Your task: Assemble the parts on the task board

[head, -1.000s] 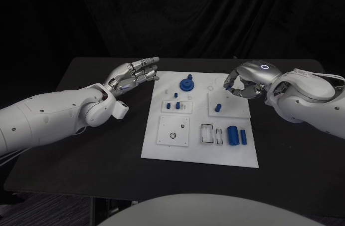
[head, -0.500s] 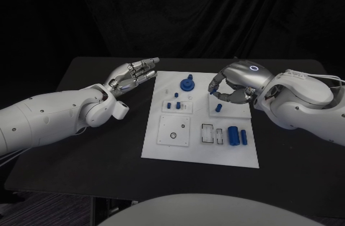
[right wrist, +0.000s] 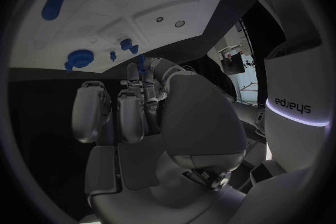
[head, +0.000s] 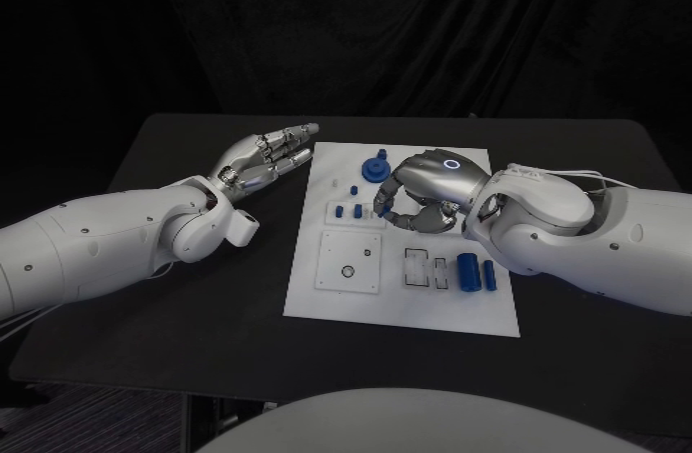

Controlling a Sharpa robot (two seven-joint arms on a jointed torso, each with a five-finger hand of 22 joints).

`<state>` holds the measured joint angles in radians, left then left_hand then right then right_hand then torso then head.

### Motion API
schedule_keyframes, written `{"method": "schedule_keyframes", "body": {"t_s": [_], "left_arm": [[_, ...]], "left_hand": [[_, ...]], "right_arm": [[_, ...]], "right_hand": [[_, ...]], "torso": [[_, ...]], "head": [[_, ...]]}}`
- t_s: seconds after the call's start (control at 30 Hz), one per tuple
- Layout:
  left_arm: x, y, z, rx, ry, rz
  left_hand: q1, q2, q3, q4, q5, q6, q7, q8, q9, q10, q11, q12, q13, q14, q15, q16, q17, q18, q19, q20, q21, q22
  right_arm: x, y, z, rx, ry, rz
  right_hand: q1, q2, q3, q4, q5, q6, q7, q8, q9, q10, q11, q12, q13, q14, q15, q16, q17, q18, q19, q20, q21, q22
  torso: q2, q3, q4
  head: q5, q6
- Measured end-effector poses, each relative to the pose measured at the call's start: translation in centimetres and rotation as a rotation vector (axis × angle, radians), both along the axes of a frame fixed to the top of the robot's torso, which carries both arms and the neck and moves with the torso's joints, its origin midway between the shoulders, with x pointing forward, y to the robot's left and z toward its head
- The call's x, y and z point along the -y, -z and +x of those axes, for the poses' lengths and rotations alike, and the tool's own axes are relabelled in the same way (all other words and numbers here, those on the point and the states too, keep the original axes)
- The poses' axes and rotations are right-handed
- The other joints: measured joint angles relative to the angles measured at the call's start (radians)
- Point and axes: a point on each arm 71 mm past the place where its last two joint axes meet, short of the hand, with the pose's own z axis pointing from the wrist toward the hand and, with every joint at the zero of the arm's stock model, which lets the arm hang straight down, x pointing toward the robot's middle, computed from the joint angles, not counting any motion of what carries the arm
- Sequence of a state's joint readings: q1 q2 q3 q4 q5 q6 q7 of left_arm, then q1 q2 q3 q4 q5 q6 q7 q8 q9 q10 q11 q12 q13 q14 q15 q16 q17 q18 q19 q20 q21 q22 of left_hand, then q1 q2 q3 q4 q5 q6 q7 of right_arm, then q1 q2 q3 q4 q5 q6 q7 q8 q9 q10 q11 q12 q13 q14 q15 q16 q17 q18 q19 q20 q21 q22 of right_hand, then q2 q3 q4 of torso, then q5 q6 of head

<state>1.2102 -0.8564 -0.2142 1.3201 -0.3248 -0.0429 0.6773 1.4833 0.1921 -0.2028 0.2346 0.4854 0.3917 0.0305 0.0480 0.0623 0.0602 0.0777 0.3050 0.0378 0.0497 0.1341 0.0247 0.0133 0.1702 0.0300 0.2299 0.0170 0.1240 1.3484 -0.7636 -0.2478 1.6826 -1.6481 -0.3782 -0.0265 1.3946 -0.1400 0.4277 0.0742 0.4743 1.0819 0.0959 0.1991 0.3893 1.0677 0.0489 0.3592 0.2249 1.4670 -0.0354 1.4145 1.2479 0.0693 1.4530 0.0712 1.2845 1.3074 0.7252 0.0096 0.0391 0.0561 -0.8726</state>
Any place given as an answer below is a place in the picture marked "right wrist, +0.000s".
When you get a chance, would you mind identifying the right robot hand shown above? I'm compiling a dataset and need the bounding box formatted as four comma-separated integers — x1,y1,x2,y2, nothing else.
71,57,248,224

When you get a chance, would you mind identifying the white task board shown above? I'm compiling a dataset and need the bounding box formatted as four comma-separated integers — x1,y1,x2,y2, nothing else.
8,0,244,74

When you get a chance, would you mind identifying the black screen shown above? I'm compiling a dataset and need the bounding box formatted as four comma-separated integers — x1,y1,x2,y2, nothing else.
220,53,246,76

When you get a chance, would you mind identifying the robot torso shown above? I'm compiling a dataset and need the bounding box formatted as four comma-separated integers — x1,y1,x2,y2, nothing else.
262,38,332,175

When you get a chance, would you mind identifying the blue gear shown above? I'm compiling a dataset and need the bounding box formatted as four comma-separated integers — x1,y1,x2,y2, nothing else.
63,49,95,73

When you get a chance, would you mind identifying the long blue cylinder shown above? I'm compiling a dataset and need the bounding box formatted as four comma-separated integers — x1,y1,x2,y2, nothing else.
40,0,71,22

